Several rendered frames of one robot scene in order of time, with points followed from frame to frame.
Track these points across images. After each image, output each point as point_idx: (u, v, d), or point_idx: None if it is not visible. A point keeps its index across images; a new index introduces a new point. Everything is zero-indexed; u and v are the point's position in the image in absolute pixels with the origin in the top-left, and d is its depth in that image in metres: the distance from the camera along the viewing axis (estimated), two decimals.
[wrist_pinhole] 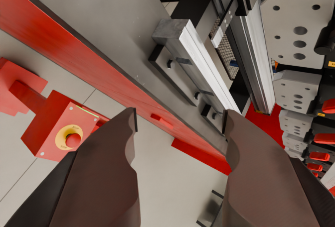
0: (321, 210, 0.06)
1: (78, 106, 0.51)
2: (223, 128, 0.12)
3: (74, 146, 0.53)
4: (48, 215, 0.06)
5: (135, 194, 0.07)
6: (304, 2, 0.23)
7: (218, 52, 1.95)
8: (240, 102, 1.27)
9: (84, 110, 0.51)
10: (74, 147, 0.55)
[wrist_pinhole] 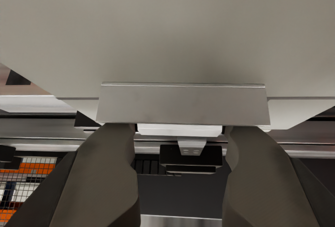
0: (321, 210, 0.06)
1: None
2: (223, 128, 0.12)
3: None
4: (48, 215, 0.06)
5: (135, 194, 0.07)
6: None
7: None
8: None
9: None
10: None
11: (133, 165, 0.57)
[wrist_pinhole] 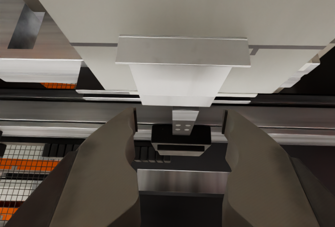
0: (321, 210, 0.06)
1: None
2: (223, 128, 0.12)
3: None
4: (48, 215, 0.06)
5: (135, 194, 0.07)
6: None
7: None
8: None
9: None
10: None
11: None
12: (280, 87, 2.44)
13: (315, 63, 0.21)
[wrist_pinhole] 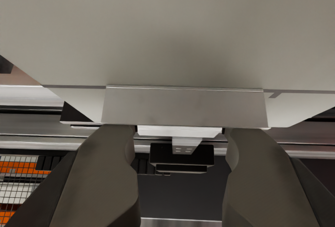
0: (321, 210, 0.06)
1: None
2: (223, 128, 0.12)
3: None
4: (48, 215, 0.06)
5: (135, 194, 0.07)
6: None
7: None
8: None
9: None
10: None
11: None
12: None
13: None
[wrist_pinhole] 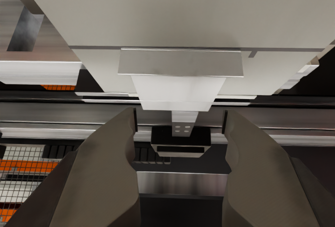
0: (321, 210, 0.06)
1: None
2: (223, 128, 0.12)
3: None
4: (48, 215, 0.06)
5: (135, 194, 0.07)
6: None
7: None
8: None
9: None
10: None
11: None
12: (280, 88, 2.44)
13: (314, 64, 0.21)
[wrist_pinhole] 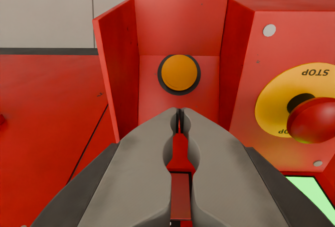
0: (278, 193, 0.07)
1: (322, 189, 0.19)
2: (181, 128, 0.12)
3: (303, 103, 0.14)
4: (85, 200, 0.07)
5: (167, 198, 0.07)
6: None
7: None
8: None
9: (315, 200, 0.18)
10: (274, 80, 0.15)
11: None
12: None
13: None
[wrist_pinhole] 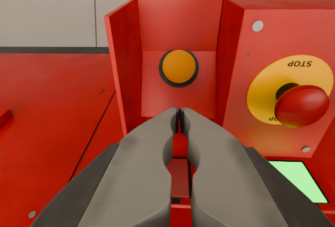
0: (278, 193, 0.07)
1: (309, 172, 0.21)
2: (181, 128, 0.12)
3: (288, 90, 0.16)
4: (85, 200, 0.07)
5: (167, 198, 0.07)
6: None
7: None
8: None
9: (302, 181, 0.20)
10: (263, 71, 0.17)
11: None
12: None
13: None
